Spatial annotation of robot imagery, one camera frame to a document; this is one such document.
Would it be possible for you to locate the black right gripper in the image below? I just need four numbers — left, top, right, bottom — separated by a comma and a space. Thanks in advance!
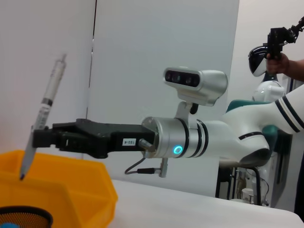
32, 118, 155, 160

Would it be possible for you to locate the grey white pen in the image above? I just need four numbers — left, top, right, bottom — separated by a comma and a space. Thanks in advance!
19, 53, 68, 181

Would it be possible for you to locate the bare person forearm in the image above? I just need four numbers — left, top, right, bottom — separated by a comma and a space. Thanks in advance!
286, 58, 304, 83

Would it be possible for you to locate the black mesh pen holder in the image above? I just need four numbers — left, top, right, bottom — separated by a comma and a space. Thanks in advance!
0, 205, 54, 228

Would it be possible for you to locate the bare person hand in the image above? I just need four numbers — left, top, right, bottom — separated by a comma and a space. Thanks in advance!
265, 52, 291, 76

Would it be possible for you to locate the yellow plastic bin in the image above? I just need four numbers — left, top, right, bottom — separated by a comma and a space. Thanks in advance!
0, 149, 119, 228

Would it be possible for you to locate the large green chair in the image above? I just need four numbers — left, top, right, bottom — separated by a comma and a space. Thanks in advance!
226, 99, 279, 144

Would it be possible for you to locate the white equipment base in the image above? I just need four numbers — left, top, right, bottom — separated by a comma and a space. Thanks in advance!
236, 177, 256, 205

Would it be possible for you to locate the white rounded robot torso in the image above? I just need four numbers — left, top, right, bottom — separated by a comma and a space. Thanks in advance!
251, 80, 286, 103

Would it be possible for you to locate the black handheld controller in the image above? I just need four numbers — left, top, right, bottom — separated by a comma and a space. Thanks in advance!
262, 17, 304, 60

